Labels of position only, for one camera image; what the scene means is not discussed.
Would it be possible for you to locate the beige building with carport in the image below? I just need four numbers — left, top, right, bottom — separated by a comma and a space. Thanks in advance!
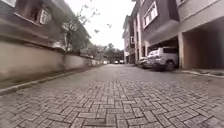
146, 0, 224, 72

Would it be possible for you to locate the grey brick paved road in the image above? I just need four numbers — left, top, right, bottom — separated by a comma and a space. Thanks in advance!
0, 63, 224, 128

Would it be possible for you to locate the bare thin tree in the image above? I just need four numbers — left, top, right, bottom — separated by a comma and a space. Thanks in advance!
61, 4, 101, 55

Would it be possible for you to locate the group of distant trees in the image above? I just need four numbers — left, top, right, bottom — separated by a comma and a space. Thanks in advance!
81, 42, 125, 64

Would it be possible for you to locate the brown building behind wall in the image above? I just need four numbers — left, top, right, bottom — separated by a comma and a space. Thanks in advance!
0, 0, 92, 52

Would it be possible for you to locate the concrete kerb strip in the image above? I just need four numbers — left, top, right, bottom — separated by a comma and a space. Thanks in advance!
0, 64, 104, 96

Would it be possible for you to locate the parked car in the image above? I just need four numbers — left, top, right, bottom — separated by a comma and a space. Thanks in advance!
138, 56, 150, 69

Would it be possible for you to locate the raised concrete kerb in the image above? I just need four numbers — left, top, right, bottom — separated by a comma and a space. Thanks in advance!
179, 68, 224, 80

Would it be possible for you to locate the brown multi-storey building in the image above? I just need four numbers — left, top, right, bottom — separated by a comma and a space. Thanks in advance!
121, 0, 181, 66

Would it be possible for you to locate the long beige boundary wall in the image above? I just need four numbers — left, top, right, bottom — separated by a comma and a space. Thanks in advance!
0, 34, 105, 82

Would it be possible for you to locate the white suv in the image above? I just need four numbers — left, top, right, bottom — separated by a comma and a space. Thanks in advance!
146, 46, 180, 72

